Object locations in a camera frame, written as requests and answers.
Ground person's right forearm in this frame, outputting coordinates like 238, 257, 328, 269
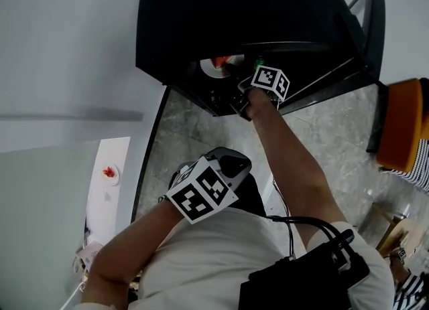
249, 109, 348, 252

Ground white charging cable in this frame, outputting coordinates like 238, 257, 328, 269
90, 171, 117, 204

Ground orange armchair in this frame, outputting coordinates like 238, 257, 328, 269
366, 77, 429, 174

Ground black cable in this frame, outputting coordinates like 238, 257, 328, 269
266, 176, 356, 259

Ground white round plate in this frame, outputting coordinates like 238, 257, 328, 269
199, 54, 246, 80

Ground pink phone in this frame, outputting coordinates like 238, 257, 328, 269
75, 240, 105, 271

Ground person's right hand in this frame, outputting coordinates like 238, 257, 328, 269
243, 87, 280, 121

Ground person's white shirt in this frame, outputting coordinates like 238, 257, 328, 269
72, 206, 396, 310

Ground person's left forearm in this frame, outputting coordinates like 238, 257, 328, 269
80, 198, 187, 307

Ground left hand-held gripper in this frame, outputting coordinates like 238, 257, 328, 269
165, 147, 253, 225

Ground wooden stool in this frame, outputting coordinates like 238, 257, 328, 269
371, 201, 416, 260

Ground black waist pack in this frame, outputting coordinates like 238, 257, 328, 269
238, 228, 371, 310

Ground red watermelon slice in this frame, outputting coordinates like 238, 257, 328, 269
210, 55, 235, 69

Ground small plate with red fruit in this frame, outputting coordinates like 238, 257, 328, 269
93, 163, 120, 187

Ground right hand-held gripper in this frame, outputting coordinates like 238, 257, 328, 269
223, 62, 290, 122

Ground black white striped blanket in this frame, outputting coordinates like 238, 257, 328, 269
379, 139, 429, 193

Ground black glass-door fridge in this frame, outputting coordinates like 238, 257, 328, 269
135, 0, 386, 118

